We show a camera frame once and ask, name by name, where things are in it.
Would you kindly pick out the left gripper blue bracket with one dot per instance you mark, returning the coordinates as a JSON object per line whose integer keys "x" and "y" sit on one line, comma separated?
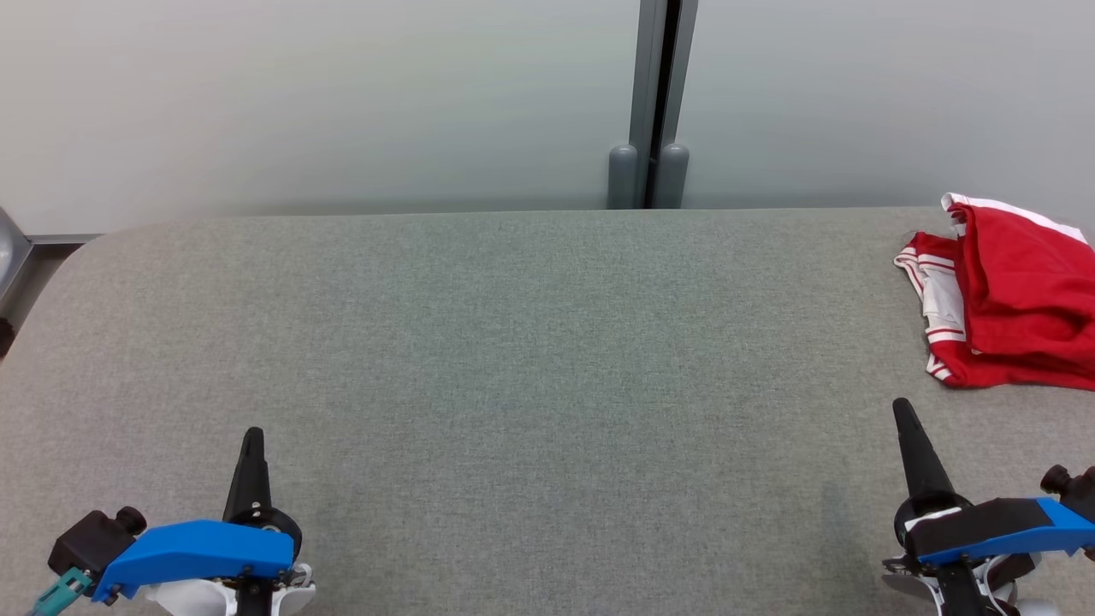
{"x": 197, "y": 552}

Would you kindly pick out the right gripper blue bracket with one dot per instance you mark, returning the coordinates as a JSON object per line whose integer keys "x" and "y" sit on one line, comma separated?
{"x": 984, "y": 530}

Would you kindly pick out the red and white Bulls jersey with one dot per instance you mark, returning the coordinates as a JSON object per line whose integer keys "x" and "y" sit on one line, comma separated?
{"x": 1001, "y": 372}

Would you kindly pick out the red shorts with white stripe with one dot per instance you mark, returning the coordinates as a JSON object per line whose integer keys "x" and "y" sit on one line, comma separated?
{"x": 1026, "y": 282}

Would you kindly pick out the black caster wheel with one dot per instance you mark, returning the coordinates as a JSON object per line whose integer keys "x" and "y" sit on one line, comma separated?
{"x": 4, "y": 338}

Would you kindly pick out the grey fabric padded bench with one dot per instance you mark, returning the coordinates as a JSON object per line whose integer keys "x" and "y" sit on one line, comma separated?
{"x": 513, "y": 342}

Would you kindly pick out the grey metal stand leg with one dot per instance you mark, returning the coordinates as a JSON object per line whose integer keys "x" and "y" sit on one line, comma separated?
{"x": 13, "y": 257}

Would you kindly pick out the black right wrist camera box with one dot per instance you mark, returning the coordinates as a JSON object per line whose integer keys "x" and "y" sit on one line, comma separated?
{"x": 1074, "y": 492}

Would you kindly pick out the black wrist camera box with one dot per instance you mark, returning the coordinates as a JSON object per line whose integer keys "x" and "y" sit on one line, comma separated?
{"x": 1074, "y": 492}
{"x": 90, "y": 539}

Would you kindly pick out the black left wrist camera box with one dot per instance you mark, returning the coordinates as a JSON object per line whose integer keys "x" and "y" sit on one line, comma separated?
{"x": 90, "y": 539}

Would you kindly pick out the grey rounded post foot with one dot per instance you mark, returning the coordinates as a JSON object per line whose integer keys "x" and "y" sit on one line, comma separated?
{"x": 673, "y": 180}
{"x": 623, "y": 180}

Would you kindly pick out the grey partition post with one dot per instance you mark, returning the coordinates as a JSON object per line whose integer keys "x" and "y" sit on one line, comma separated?
{"x": 663, "y": 77}

